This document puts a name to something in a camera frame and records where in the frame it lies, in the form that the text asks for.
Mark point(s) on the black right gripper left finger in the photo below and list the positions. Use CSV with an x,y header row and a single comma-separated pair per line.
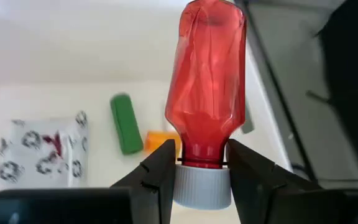
x,y
154,186

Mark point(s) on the red bottle with white cap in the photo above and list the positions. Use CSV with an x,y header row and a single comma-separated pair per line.
x,y
207,77

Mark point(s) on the green rectangular block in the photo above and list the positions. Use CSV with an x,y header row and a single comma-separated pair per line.
x,y
126,124

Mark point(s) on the orange vial with white cap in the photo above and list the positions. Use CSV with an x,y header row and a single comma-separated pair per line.
x,y
157,140

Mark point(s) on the white pouch with black print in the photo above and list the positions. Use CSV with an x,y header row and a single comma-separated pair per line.
x,y
42,155

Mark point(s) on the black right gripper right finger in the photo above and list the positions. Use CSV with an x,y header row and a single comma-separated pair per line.
x,y
253,186

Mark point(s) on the white perforated plastic basket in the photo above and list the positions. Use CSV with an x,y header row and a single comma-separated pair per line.
x,y
73,62

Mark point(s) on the black metal table frame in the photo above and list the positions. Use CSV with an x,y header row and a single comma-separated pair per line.
x,y
303,157

